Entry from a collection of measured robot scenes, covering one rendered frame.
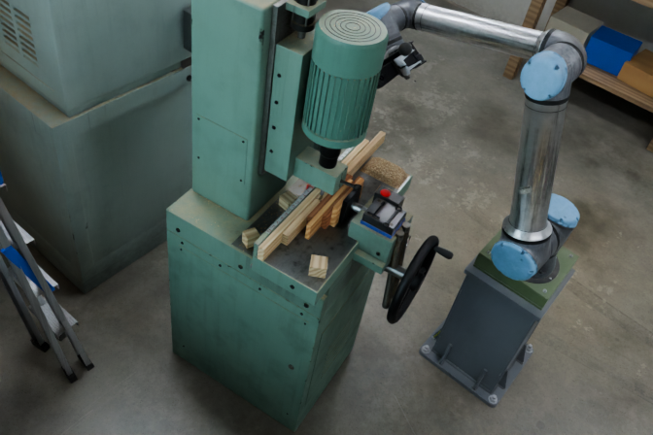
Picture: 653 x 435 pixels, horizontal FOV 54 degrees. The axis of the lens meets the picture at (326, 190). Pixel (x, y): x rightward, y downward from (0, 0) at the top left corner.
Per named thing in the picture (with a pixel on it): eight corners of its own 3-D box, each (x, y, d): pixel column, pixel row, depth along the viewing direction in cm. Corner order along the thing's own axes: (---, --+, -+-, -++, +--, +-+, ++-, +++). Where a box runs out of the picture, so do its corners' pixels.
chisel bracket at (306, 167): (331, 200, 183) (336, 178, 177) (291, 179, 187) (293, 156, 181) (344, 185, 188) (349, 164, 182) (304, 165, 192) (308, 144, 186)
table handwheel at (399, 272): (399, 333, 198) (394, 319, 171) (344, 301, 204) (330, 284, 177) (443, 252, 205) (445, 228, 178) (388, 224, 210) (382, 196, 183)
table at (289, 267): (344, 325, 170) (347, 312, 166) (250, 270, 179) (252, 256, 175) (434, 200, 211) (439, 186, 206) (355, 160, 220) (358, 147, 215)
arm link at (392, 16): (377, 6, 210) (392, 42, 213) (355, 16, 203) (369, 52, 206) (397, -4, 203) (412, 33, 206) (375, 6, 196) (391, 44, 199)
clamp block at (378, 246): (385, 265, 183) (392, 244, 177) (344, 243, 187) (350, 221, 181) (407, 234, 193) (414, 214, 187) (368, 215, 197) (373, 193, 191)
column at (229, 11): (246, 223, 197) (262, 10, 148) (189, 191, 204) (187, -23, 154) (287, 184, 212) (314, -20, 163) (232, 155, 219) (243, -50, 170)
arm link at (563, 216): (567, 242, 223) (591, 208, 211) (545, 267, 213) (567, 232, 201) (531, 216, 229) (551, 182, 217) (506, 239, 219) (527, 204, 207)
